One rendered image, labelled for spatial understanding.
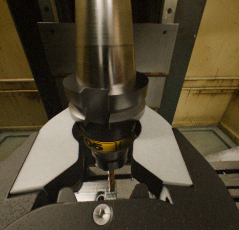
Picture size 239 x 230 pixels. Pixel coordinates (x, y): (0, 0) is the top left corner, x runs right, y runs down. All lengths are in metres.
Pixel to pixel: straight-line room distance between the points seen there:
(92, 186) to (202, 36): 1.03
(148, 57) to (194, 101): 0.80
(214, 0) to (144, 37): 0.64
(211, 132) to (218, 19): 0.91
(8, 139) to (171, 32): 1.43
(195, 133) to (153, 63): 0.98
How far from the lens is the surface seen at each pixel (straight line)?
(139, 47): 0.53
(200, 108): 1.33
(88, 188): 0.46
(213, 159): 1.07
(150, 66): 0.56
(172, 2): 0.57
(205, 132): 1.46
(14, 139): 1.46
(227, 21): 1.17
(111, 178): 0.19
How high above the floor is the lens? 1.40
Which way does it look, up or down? 32 degrees down
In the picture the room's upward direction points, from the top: straight up
